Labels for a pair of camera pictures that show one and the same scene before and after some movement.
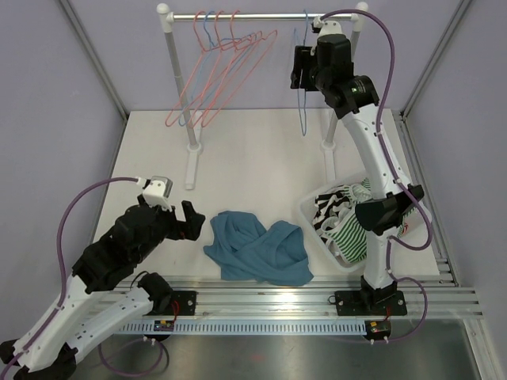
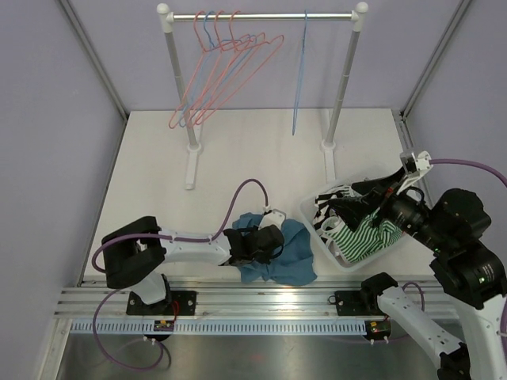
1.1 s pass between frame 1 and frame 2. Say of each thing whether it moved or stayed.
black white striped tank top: stayed
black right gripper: moved
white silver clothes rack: stayed
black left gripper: moved
